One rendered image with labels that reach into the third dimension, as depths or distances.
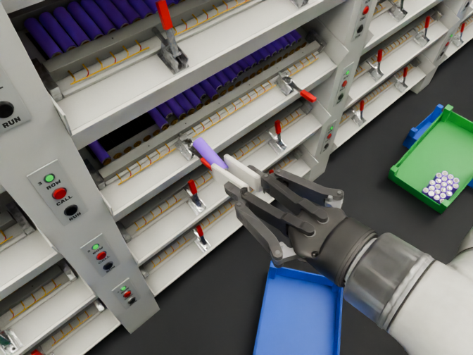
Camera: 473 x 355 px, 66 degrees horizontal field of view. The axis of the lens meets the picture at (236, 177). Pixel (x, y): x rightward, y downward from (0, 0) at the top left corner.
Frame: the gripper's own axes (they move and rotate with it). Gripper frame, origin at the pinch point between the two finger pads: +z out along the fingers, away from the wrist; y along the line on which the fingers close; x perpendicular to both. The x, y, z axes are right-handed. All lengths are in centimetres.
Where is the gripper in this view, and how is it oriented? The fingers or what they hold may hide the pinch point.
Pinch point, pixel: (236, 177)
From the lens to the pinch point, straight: 52.2
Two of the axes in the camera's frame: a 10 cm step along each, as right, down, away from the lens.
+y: 7.1, -5.6, 4.2
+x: -1.2, -6.8, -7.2
